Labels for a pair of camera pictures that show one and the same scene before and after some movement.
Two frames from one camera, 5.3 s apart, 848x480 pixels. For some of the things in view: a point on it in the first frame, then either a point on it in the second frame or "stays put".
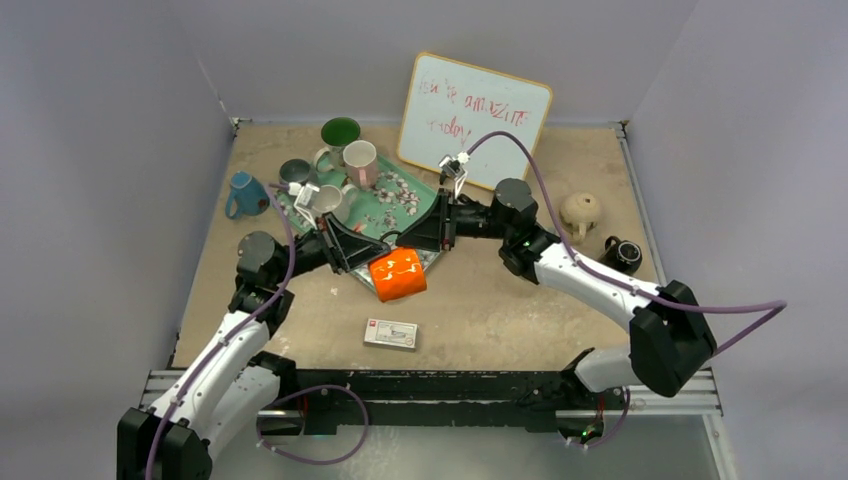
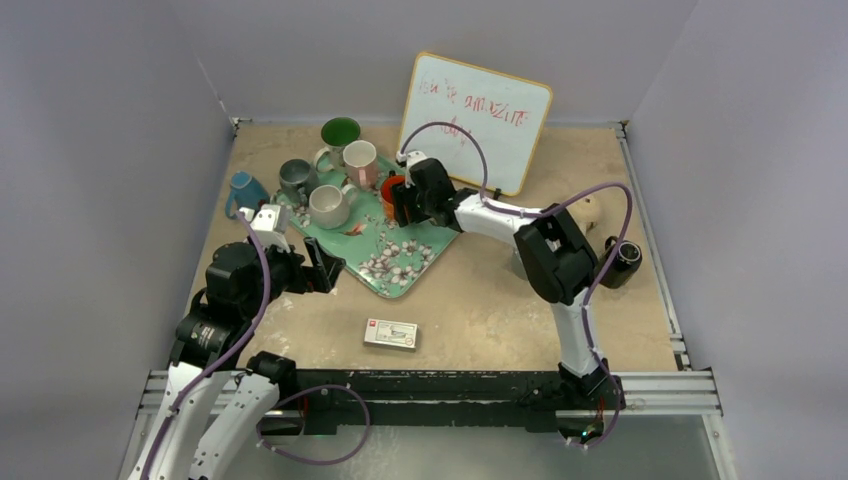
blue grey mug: [294, 171] stays put
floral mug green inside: [337, 133] stays put
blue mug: [247, 196] stays put
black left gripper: [345, 249] -> [323, 266]
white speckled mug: [339, 200] stays put
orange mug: [398, 274] -> [386, 190]
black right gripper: [447, 220] -> [408, 206]
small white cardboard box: [389, 333] stays put
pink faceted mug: [360, 157] stays put
